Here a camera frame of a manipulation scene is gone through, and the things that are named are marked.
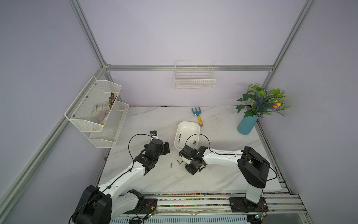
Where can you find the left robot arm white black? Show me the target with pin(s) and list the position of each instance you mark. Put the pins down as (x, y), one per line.
(102, 204)

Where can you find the blue toy rake yellow handle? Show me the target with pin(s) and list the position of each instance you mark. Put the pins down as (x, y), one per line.
(197, 111)

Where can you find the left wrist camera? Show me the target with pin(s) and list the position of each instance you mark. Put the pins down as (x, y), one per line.
(154, 134)

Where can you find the white plastic storage box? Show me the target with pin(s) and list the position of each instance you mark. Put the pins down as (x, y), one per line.
(189, 132)

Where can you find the teal vase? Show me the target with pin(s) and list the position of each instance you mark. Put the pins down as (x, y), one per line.
(247, 124)

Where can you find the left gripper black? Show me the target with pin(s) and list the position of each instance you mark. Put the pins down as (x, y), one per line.
(166, 147)

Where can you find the clear glass in shelf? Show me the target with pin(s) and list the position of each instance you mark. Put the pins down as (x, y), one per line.
(100, 113)

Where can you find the white mesh two-tier shelf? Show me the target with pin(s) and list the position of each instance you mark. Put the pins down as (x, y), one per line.
(79, 113)

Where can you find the brown twigs in shelf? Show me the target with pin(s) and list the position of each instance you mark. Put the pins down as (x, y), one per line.
(112, 99)

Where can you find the aluminium frame rails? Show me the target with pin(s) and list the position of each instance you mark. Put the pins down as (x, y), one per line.
(25, 178)

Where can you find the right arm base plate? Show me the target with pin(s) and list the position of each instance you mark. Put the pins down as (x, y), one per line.
(241, 204)

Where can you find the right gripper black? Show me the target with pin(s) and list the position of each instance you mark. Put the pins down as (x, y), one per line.
(189, 169)

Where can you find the green artificial plant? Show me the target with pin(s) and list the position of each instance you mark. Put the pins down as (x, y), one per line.
(259, 102)

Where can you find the white wire wall basket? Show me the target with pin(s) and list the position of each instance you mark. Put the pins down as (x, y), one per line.
(194, 75)

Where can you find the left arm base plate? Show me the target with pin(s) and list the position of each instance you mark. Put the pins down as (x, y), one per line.
(144, 206)

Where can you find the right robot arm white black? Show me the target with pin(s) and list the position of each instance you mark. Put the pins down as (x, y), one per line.
(251, 164)

